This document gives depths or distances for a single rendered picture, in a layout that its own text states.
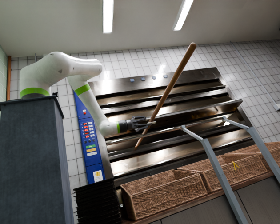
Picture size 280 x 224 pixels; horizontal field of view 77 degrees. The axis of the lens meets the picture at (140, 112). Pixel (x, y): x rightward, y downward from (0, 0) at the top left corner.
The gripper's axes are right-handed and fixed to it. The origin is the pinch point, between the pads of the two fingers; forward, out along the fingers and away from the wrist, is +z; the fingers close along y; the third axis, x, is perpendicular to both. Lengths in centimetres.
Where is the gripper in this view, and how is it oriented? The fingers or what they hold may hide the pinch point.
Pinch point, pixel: (150, 121)
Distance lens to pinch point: 138.4
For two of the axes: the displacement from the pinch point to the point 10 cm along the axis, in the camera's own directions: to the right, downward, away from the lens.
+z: 9.4, -1.6, 3.0
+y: 2.8, 8.6, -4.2
